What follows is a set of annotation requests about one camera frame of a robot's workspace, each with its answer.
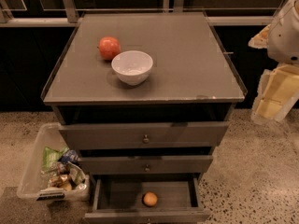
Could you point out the small orange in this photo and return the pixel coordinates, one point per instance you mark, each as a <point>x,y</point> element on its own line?
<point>150,199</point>

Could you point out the grey drawer cabinet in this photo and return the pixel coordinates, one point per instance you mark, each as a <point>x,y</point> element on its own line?
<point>191,79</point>

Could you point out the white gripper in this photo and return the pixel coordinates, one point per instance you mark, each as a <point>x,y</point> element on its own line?
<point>285,37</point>

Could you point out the gold foil snack packet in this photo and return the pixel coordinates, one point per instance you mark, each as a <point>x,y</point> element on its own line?
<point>58,180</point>

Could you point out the blue snack packet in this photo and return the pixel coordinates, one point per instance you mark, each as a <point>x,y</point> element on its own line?
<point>69,156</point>

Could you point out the clear plastic bin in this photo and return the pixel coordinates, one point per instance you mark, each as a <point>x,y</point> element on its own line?
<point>34,183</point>

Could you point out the grey bottom drawer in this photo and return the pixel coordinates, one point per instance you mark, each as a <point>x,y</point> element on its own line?
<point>118,200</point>

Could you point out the grey top drawer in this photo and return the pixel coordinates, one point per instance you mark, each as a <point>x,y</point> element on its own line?
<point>143,135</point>

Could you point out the grey middle drawer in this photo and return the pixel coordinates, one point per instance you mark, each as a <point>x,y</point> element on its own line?
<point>146,165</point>

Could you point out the red apple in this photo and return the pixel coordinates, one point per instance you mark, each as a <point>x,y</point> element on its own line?
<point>109,47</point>

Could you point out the white ceramic bowl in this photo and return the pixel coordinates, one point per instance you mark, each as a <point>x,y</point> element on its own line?
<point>132,67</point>

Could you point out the metal railing frame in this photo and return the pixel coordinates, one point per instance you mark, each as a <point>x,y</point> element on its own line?
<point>67,12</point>

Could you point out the white green snack bag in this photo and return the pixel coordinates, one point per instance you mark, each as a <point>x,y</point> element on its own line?
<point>76,173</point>

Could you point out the grey drawer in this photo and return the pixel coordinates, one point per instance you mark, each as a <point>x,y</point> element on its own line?
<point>143,135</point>
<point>118,200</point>
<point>146,165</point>

